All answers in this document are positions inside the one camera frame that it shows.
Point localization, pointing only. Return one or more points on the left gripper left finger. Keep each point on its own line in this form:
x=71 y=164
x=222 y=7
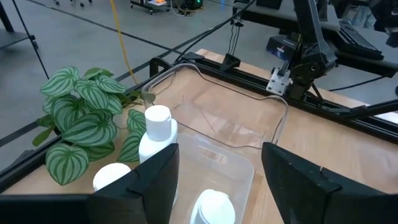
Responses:
x=124 y=205

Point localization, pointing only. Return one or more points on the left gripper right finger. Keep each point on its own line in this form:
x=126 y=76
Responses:
x=311 y=199

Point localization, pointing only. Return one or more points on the white plastic bottle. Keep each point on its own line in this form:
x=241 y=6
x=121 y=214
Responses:
x=157 y=130
x=110 y=174
x=214 y=208

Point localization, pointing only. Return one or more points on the artificial striped green plant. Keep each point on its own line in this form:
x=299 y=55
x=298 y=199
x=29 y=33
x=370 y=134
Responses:
x=87 y=127

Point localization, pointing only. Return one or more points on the silver mounting plate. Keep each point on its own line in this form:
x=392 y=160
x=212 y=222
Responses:
x=278 y=81

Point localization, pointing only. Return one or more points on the clear plastic bin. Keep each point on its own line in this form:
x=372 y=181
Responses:
x=217 y=105

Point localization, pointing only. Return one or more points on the black keyboard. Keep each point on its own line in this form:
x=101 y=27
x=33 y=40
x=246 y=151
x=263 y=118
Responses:
x=360 y=42

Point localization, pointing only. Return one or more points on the grey desk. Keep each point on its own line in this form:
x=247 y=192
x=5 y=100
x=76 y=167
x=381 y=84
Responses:
x=280 y=17

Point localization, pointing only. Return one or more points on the black rolling desk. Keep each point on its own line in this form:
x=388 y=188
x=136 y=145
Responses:
x=149 y=6

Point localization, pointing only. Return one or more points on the black floor stand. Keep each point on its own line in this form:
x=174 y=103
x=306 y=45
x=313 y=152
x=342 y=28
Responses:
x=12 y=37

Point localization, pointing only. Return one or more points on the computer with green lights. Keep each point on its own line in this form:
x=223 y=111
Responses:
x=191 y=4

